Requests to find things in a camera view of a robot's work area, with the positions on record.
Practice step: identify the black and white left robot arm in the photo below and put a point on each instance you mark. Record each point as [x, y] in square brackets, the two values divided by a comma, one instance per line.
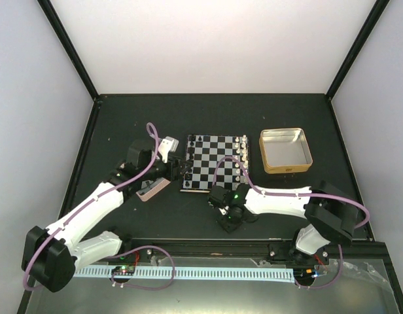
[53, 254]

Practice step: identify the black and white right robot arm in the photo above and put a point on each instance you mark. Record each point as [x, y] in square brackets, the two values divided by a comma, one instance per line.
[331, 217]

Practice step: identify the circuit board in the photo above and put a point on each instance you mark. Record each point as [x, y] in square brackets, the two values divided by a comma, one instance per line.
[308, 273]
[123, 271]

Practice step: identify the gold metal tin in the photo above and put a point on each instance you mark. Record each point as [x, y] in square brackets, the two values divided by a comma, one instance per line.
[285, 150]

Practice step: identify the left circuit board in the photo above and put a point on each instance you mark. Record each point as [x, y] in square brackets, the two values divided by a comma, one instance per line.
[123, 271]

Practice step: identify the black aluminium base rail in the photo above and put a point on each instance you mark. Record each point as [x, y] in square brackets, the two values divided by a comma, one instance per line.
[277, 251]

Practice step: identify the light blue slotted cable duct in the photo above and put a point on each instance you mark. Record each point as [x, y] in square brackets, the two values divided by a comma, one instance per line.
[192, 273]

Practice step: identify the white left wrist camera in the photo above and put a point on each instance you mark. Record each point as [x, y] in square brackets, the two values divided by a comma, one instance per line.
[167, 145]

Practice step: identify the black and white chessboard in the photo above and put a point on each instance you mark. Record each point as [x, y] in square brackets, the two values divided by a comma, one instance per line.
[213, 162]

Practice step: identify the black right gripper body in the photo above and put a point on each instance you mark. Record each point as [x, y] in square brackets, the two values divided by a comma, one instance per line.
[233, 222]

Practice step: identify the right circuit board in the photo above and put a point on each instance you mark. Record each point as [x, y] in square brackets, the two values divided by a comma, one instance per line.
[308, 273]

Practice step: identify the pink metal tin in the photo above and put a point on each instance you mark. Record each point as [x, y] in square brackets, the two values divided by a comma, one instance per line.
[152, 191]

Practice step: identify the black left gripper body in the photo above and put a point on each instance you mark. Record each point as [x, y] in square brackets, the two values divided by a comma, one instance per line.
[171, 173]

